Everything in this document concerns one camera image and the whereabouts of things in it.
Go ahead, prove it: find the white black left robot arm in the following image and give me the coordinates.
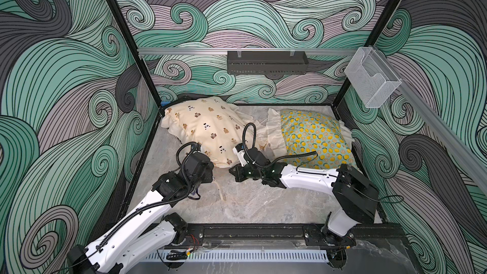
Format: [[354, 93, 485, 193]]
[[67, 172, 199, 273]]

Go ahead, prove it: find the black front mounting rail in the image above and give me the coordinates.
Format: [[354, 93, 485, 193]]
[[185, 223, 405, 242]]

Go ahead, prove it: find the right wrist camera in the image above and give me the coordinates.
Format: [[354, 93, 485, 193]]
[[233, 144, 247, 167]]

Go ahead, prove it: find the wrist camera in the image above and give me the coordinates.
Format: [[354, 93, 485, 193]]
[[184, 152, 214, 186], [233, 144, 247, 167]]

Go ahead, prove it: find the lemon print ruffled pillow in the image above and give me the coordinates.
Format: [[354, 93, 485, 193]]
[[266, 109, 357, 169]]

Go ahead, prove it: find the aluminium rail back wall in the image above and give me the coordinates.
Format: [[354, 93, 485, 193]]
[[137, 47, 357, 57]]

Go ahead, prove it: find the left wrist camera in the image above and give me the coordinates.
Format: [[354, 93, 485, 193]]
[[184, 152, 214, 186]]

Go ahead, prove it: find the aluminium rail right wall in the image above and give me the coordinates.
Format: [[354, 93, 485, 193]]
[[373, 47, 486, 193]]

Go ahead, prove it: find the black perforated wall tray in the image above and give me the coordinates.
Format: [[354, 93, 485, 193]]
[[227, 52, 309, 78]]

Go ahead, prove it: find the white slotted cable duct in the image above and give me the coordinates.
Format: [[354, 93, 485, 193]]
[[140, 249, 330, 264]]

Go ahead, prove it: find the clear plastic wall bin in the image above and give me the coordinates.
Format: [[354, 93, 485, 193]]
[[345, 46, 402, 109]]

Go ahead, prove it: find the aluminium rail wall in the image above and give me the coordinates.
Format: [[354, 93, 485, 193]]
[[137, 47, 357, 57], [373, 47, 486, 193]]

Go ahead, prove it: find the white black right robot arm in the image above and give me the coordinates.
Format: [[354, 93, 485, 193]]
[[229, 161, 379, 249]]

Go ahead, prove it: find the cream animal print pillow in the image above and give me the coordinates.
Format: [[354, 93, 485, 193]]
[[161, 96, 269, 169]]

